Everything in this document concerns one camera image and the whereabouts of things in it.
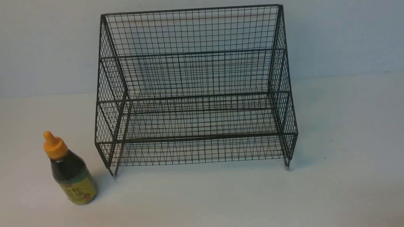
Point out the seasoning bottle with orange cap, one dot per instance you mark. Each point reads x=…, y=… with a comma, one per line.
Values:
x=69, y=171

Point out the black wire mesh shelf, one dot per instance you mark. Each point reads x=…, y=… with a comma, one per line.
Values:
x=194, y=85

